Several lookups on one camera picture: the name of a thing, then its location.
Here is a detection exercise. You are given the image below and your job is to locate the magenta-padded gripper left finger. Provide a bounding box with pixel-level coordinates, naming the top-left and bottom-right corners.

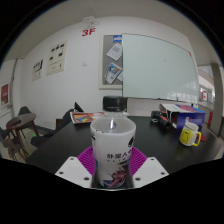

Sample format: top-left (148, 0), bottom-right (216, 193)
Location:
top-left (54, 146), bottom-right (98, 189)

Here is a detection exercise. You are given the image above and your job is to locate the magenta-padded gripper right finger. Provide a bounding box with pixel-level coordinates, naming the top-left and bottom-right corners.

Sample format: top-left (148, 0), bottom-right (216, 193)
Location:
top-left (127, 146), bottom-right (170, 189)

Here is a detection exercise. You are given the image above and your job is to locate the white-labelled clear drink bottle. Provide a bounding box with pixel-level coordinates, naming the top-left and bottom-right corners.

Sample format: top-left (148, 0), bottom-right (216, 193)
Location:
top-left (89, 95), bottom-right (137, 190)

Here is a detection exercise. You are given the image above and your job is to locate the black chair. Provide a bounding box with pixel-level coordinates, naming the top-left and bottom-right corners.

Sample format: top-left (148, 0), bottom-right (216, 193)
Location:
top-left (31, 108), bottom-right (74, 148)

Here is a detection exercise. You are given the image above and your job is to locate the yellow and white mug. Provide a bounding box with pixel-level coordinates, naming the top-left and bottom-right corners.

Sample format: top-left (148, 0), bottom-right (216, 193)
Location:
top-left (178, 121), bottom-right (202, 148)

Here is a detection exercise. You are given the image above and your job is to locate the colourful magazine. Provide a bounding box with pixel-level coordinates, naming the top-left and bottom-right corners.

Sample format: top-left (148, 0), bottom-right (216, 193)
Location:
top-left (69, 111), bottom-right (105, 125)

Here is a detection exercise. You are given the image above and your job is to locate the black and red desk tool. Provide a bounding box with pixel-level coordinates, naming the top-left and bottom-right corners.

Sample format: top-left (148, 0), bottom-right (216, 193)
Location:
top-left (150, 110), bottom-right (169, 125)

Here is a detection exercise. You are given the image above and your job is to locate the blue cardboard box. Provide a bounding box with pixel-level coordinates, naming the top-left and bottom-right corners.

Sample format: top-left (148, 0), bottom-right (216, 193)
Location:
top-left (159, 103), bottom-right (207, 129)

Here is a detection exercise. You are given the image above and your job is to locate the round wooden side table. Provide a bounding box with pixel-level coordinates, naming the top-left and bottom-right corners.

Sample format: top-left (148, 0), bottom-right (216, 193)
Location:
top-left (5, 112), bottom-right (38, 161)

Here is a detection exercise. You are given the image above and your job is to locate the dark grey chair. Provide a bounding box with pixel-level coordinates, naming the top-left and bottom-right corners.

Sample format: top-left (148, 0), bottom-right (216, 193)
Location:
top-left (17, 105), bottom-right (32, 117)

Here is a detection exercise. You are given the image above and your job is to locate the red fire extinguisher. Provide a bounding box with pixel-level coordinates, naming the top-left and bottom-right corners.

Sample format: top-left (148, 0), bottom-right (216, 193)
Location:
top-left (207, 111), bottom-right (214, 128)

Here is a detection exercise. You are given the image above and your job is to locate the large whiteboard on stand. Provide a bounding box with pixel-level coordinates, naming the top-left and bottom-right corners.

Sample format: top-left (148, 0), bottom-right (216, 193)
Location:
top-left (121, 33), bottom-right (200, 104)

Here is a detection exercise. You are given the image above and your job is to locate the grey bulletin board with papers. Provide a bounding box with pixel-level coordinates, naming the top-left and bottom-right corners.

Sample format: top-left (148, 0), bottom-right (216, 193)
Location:
top-left (98, 33), bottom-right (124, 90)

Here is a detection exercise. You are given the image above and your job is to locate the red floor number sign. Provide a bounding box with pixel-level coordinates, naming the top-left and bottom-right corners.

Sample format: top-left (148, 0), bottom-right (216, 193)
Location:
top-left (81, 27), bottom-right (97, 38)

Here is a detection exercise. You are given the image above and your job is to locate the white ceiling fixture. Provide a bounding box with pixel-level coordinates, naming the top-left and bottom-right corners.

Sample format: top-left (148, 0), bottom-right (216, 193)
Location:
top-left (83, 16), bottom-right (100, 28)

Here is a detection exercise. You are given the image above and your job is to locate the red wall poster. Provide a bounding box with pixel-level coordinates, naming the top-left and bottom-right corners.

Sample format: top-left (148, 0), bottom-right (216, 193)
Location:
top-left (0, 83), bottom-right (10, 108)

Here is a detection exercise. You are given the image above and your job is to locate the small white wall poster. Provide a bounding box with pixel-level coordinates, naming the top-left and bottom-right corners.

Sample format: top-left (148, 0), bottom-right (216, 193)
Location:
top-left (31, 59), bottom-right (44, 82)

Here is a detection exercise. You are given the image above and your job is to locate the large white wall poster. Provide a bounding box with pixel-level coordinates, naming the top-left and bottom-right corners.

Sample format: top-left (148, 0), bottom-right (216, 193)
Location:
top-left (46, 40), bottom-right (69, 76)

